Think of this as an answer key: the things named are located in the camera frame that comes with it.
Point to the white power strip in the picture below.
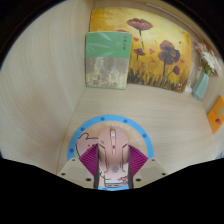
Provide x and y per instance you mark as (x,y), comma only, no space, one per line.
(189,88)

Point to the orange book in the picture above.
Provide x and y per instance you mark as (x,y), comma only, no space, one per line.
(217,116)

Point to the green covered book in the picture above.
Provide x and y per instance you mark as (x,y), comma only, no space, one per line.
(106,61)

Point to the teal faceted vase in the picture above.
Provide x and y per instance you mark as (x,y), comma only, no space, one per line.
(200,87)

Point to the pink computer mouse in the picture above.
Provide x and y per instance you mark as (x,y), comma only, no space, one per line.
(113,150)

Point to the yellow poppy flower painting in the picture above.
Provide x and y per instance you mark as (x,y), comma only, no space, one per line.
(160,43)

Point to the pink and white flower bouquet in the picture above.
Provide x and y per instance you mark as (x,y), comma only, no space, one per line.
(210,60)

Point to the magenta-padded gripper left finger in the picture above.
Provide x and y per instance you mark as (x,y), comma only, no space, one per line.
(86,161)

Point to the round blue-rimmed cartoon mouse pad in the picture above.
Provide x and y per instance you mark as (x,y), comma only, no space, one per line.
(86,130)

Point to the white light bar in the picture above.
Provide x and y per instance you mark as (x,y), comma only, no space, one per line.
(166,10)

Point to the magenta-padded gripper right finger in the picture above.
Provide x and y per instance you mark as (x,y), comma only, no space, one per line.
(139,162)

